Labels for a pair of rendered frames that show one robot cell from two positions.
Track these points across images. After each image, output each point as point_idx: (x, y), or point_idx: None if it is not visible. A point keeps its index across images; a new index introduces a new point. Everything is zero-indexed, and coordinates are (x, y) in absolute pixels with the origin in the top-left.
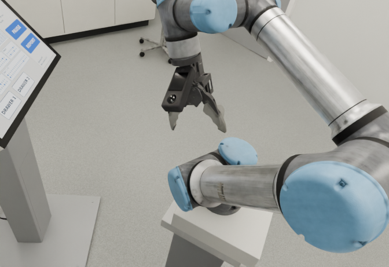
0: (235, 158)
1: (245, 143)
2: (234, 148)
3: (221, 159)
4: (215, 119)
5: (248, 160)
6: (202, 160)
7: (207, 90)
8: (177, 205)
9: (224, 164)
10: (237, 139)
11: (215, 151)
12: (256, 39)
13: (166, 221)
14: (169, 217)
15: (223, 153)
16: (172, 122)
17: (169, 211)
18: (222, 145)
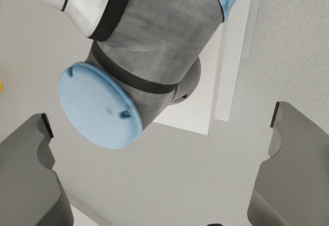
0: (78, 77)
1: (91, 137)
2: (95, 111)
3: (110, 67)
4: (12, 151)
5: (63, 89)
6: (118, 3)
7: None
8: (233, 34)
9: (101, 56)
10: (106, 142)
11: (140, 95)
12: None
13: None
14: (239, 6)
15: (106, 82)
16: (296, 118)
17: (243, 16)
18: (118, 110)
